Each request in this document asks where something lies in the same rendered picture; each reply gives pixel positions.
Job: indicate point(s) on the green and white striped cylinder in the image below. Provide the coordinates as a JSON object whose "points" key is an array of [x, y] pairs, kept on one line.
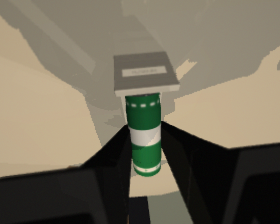
{"points": [[143, 113]]}

